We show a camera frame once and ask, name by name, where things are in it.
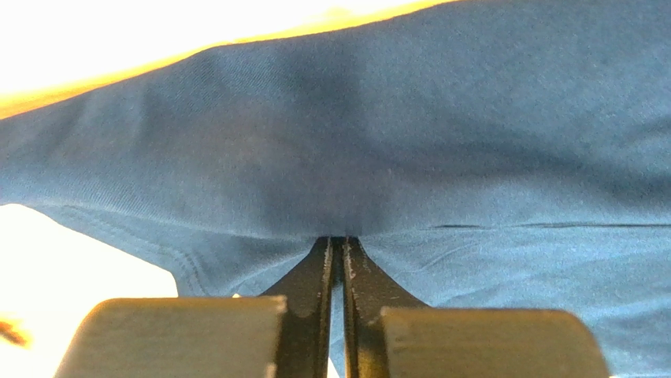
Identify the navy blue t shirt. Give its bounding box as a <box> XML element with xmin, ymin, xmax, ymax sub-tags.
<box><xmin>1</xmin><ymin>1</ymin><xmax>670</xmax><ymax>377</ymax></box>

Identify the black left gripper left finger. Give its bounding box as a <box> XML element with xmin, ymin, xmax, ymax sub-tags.
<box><xmin>56</xmin><ymin>238</ymin><xmax>334</xmax><ymax>377</ymax></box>

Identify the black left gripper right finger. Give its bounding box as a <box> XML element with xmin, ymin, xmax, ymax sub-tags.
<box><xmin>343</xmin><ymin>237</ymin><xmax>610</xmax><ymax>377</ymax></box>

